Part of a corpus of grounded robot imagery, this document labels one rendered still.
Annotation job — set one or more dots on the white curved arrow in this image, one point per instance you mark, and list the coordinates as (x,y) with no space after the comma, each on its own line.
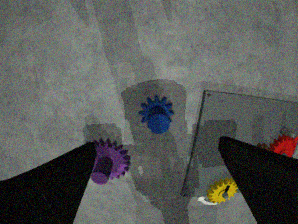
(206,202)

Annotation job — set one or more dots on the yellow gear with black stripe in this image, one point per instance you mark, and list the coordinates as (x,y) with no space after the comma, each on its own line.
(215,192)

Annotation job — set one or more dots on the purple gear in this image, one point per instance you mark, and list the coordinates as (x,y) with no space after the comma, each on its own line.
(110,162)

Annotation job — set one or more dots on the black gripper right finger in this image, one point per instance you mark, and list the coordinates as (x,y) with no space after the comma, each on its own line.
(267,180)

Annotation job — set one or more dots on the red gear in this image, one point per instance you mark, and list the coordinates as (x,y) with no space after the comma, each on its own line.
(283,144)

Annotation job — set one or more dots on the brown gear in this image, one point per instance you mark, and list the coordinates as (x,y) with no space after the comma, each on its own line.
(263,146)

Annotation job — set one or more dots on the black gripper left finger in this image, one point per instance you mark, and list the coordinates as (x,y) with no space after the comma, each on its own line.
(51,193)

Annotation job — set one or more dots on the blue gear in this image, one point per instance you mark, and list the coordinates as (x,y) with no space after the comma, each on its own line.
(156,115)

